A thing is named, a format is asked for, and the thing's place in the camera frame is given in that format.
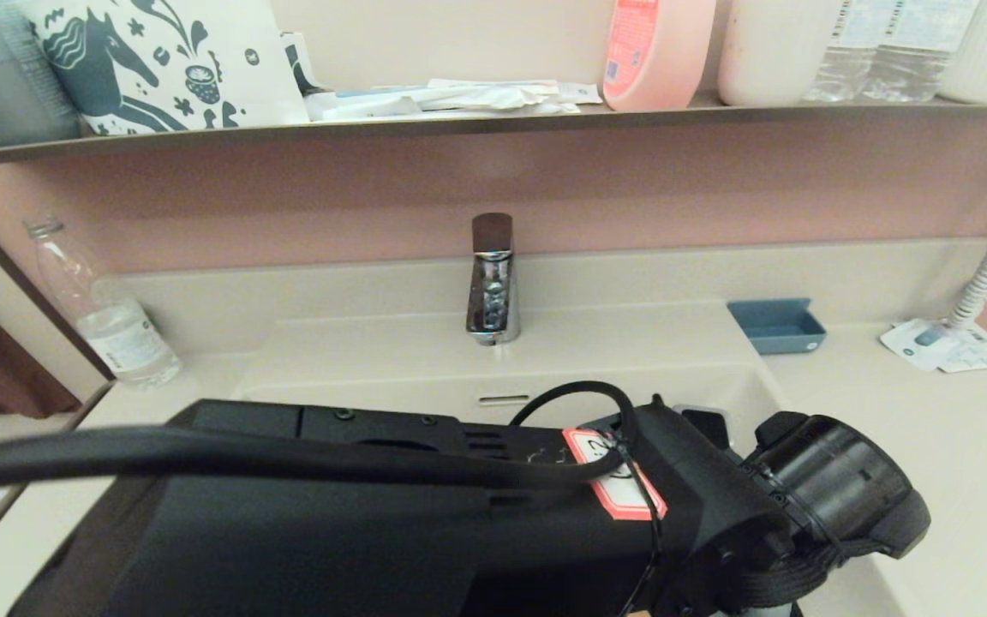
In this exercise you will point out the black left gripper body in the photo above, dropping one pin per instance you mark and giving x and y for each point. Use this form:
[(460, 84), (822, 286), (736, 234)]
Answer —
[(845, 480)]

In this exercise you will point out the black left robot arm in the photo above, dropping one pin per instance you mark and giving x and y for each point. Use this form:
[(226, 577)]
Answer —
[(331, 548)]

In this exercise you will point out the beige wash basin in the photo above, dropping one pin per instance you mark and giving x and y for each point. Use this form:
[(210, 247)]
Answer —
[(373, 351)]

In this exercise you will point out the white packet with blue logo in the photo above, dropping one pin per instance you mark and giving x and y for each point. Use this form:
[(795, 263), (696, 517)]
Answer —
[(900, 341)]

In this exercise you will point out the blue plastic soap dish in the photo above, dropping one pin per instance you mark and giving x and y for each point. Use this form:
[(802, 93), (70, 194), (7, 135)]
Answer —
[(774, 328)]

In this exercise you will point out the white printed paper leaflet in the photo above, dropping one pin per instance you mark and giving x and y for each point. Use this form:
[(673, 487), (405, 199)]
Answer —
[(986, 351)]

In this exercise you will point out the clear labelled water bottle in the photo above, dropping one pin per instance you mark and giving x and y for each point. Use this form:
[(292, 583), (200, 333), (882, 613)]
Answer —
[(922, 60), (845, 68)]

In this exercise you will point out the white smooth jar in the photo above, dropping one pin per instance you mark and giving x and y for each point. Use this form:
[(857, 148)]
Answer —
[(768, 51)]

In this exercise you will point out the small white printed sachet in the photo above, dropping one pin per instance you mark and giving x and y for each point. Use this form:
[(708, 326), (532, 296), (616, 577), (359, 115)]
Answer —
[(583, 92)]

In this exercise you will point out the pink lotion bottle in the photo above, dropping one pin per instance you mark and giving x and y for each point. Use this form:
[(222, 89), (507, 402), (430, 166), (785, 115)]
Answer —
[(656, 51)]

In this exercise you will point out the crumpled clear plastic packet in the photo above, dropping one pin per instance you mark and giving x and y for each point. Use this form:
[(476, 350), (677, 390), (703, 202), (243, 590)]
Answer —
[(502, 97)]

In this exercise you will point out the white packet with blue stripe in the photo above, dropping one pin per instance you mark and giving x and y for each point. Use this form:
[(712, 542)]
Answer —
[(369, 108)]

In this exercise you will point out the white pouch with black print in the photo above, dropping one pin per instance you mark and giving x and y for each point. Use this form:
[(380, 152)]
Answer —
[(301, 67)]

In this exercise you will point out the clear uncapped plastic water bottle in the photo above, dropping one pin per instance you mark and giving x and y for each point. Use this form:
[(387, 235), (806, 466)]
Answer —
[(121, 338)]

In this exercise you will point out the white bag with horse print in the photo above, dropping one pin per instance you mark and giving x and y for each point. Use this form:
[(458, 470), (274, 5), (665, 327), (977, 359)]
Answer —
[(159, 68)]

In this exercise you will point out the brown wall shelf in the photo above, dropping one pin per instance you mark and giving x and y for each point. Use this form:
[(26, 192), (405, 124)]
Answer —
[(459, 127)]

